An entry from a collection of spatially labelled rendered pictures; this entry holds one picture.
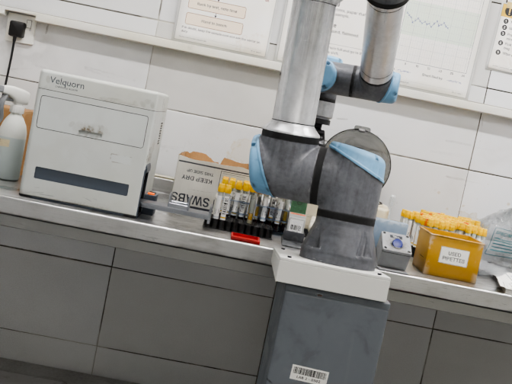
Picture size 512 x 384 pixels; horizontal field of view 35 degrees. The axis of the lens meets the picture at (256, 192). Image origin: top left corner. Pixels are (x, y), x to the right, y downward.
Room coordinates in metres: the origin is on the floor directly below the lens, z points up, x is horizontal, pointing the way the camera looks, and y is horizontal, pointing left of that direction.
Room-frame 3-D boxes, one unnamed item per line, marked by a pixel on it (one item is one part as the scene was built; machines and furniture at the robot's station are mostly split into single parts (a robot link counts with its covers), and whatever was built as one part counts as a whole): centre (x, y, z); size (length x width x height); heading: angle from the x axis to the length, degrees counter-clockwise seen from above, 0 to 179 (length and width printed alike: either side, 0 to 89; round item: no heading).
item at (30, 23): (2.49, 0.80, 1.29); 0.09 x 0.01 x 0.09; 92
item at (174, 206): (1.92, 0.20, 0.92); 0.21 x 0.07 x 0.05; 92
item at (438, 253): (1.99, -0.49, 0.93); 0.13 x 0.13 x 0.10; 1
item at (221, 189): (2.02, 0.03, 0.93); 0.17 x 0.09 x 0.11; 92
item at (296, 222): (1.96, -0.11, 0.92); 0.05 x 0.04 x 0.06; 0
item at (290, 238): (1.96, -0.11, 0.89); 0.09 x 0.05 x 0.04; 0
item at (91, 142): (2.01, 0.39, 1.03); 0.31 x 0.27 x 0.30; 92
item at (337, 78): (1.92, -0.11, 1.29); 0.11 x 0.11 x 0.08; 81
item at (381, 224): (2.04, -0.34, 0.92); 0.10 x 0.07 x 0.10; 87
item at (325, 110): (2.02, -0.11, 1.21); 0.08 x 0.08 x 0.05
